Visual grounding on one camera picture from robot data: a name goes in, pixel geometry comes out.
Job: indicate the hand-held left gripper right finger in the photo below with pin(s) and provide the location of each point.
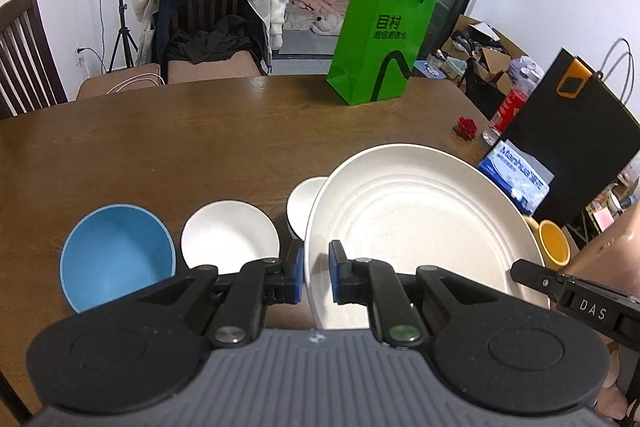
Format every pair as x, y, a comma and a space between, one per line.
334, 272

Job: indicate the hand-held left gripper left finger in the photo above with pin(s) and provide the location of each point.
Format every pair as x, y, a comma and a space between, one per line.
298, 272

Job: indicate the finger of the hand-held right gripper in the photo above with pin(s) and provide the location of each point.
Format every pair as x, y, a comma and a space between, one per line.
535, 277

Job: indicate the white bowl with black rim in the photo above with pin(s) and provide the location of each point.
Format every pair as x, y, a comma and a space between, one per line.
230, 232
302, 202

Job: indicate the beige round plate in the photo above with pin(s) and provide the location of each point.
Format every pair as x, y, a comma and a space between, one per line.
425, 217

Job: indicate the blue bowl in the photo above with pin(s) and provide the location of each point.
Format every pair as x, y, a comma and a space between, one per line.
115, 252

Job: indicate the person's right hand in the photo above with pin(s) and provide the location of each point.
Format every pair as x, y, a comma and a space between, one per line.
620, 387

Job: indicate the yellow mug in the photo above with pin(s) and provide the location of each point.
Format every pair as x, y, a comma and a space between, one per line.
552, 239

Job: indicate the blue tissue pack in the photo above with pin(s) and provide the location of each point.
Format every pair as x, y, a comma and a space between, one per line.
510, 172

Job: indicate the black paper bag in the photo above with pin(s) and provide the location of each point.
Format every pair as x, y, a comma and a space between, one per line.
575, 142

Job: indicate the small red flower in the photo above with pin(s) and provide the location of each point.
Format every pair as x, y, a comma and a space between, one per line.
465, 128

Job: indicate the red label plastic bottle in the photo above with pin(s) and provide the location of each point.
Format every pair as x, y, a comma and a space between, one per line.
507, 112

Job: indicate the green paper bag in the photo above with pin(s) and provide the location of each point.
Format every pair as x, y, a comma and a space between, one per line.
370, 57

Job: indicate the dark wooden chair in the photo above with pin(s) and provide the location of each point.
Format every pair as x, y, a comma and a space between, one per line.
25, 57
215, 69

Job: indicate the blue round tin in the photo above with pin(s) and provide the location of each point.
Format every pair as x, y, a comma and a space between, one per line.
430, 68

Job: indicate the open cardboard box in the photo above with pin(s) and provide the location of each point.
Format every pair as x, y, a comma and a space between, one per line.
480, 47

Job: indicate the black cloth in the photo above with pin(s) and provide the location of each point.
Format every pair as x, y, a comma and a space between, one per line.
215, 42

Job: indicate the white plush toy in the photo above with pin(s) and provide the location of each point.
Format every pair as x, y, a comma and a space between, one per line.
325, 25

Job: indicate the pink blanket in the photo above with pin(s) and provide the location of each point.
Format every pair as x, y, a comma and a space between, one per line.
312, 4

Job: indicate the dark blue pants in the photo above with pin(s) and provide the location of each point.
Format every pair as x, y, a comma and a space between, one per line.
165, 27

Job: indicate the white wall outlet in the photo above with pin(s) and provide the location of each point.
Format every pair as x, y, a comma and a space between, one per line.
81, 59

